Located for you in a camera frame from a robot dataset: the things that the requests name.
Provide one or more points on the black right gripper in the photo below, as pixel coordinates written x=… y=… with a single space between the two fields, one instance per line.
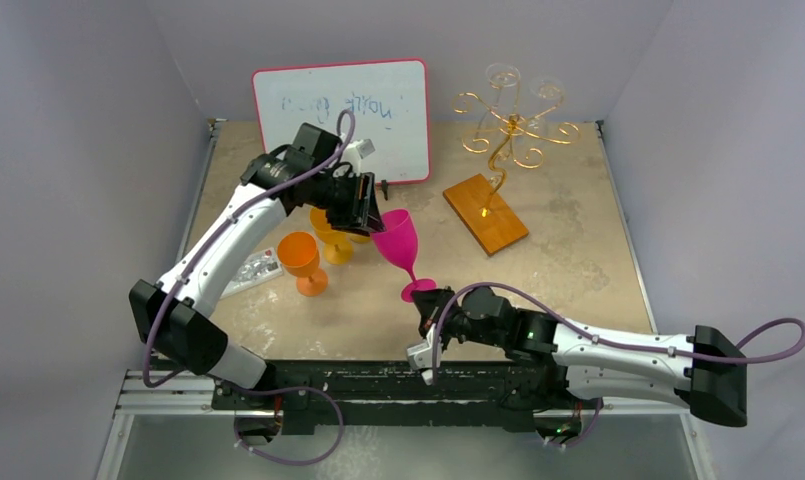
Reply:
x=432 y=316

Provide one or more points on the orange wine glass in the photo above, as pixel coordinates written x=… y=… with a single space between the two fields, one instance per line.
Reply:
x=299 y=255

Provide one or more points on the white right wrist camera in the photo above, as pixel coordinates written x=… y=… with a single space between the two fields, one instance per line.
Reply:
x=422 y=356

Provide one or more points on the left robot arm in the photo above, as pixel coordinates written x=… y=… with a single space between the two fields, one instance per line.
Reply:
x=172 y=314

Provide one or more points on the white plastic packaged item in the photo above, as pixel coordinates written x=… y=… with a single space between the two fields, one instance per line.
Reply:
x=258 y=268

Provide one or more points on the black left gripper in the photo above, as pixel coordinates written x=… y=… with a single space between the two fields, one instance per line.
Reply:
x=362 y=216

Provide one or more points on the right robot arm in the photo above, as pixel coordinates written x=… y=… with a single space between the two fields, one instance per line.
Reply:
x=701 y=371

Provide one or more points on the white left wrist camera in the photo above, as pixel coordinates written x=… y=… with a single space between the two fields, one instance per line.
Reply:
x=355 y=154

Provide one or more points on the red framed whiteboard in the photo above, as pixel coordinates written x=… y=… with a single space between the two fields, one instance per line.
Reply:
x=388 y=98

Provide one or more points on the pink wine glass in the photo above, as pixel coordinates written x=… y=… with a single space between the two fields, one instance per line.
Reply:
x=399 y=245

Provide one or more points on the black metal base frame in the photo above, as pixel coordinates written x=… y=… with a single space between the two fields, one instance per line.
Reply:
x=315 y=393

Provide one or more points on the yellow wine glass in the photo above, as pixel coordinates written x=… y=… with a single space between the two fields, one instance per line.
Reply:
x=337 y=250
x=359 y=237

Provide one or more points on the yellow wine glass front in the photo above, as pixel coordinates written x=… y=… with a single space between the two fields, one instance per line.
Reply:
x=337 y=250

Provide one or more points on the clear wine glass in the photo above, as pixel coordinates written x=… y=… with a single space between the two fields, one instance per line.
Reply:
x=504 y=80
x=550 y=93

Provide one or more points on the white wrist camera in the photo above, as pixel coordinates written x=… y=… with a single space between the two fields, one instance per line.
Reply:
x=422 y=356
x=355 y=154

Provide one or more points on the gold wire wine glass rack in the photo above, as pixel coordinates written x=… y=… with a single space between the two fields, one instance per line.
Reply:
x=477 y=201

